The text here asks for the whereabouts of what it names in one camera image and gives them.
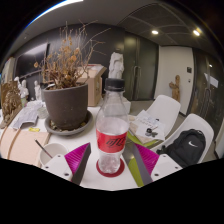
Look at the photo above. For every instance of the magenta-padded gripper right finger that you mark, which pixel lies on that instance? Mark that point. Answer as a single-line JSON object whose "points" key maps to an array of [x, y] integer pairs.
{"points": [[160, 165]]}

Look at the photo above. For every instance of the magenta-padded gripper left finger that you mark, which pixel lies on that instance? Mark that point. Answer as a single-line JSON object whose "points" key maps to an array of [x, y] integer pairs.
{"points": [[63, 165]]}

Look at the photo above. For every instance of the clear red-label drink bottle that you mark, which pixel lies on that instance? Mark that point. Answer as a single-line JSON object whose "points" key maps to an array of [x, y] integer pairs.
{"points": [[112, 133]]}

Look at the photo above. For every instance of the white mug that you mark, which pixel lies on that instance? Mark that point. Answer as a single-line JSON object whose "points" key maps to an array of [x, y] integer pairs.
{"points": [[60, 150]]}

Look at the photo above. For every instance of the thin stirring stick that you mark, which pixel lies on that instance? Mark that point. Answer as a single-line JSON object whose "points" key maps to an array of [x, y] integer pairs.
{"points": [[42, 148]]}

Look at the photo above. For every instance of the green seat cushion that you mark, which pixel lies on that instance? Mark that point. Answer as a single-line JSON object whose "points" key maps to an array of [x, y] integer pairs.
{"points": [[133, 171], [135, 140]]}

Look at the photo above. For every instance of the black backpack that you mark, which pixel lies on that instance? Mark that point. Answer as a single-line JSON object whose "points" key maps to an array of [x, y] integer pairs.
{"points": [[183, 150]]}

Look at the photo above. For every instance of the grey plant saucer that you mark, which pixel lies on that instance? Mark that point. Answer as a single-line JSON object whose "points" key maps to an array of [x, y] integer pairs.
{"points": [[71, 131]]}

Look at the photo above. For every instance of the flat round red coaster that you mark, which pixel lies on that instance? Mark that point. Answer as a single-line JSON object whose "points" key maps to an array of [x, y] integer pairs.
{"points": [[100, 171]]}

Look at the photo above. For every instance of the stack of papers and books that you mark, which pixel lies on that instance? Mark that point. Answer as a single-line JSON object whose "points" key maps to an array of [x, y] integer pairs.
{"points": [[148, 121]]}

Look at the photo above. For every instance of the yellow tag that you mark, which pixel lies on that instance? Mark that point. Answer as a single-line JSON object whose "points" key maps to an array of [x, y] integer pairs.
{"points": [[34, 129]]}

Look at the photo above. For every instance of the white plastic chair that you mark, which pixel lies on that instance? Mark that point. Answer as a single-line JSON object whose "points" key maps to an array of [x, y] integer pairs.
{"points": [[200, 123], [166, 110]]}

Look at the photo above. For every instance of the small white jar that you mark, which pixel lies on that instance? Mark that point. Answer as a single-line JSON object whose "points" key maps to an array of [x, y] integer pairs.
{"points": [[42, 113]]}

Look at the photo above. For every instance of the dried plant in brown pot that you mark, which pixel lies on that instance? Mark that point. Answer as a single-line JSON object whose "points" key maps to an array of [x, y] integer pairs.
{"points": [[66, 106]]}

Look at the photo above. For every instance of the wooden figure statue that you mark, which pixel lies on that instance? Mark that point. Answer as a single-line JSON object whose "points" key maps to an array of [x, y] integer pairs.
{"points": [[175, 87]]}

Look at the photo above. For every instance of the white figurine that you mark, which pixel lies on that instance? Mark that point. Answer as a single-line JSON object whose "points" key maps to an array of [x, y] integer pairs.
{"points": [[37, 90]]}

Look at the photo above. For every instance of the golden relief sculpture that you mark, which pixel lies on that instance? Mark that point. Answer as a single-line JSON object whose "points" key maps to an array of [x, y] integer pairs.
{"points": [[10, 103]]}

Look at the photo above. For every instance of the white green-label spray bottle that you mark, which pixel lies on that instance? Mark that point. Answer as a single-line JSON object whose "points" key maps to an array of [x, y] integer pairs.
{"points": [[23, 91]]}

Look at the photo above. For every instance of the cardboard box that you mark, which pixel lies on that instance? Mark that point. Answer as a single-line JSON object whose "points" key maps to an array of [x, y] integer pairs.
{"points": [[96, 85]]}

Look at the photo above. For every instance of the dark double door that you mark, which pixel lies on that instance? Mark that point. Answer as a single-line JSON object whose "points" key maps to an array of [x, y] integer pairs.
{"points": [[143, 66]]}

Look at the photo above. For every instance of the white stone statue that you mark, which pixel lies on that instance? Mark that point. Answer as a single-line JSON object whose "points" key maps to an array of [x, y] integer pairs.
{"points": [[116, 63]]}

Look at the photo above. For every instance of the round ceiling spotlight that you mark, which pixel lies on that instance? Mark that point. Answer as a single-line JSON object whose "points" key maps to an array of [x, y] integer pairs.
{"points": [[196, 32], [154, 32]]}

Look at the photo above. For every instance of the long ceiling light strip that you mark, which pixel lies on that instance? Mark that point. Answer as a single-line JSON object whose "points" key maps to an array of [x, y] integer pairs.
{"points": [[43, 13]]}

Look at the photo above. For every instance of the black wall screen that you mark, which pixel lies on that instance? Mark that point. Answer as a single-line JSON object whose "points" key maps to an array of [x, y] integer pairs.
{"points": [[28, 60]]}

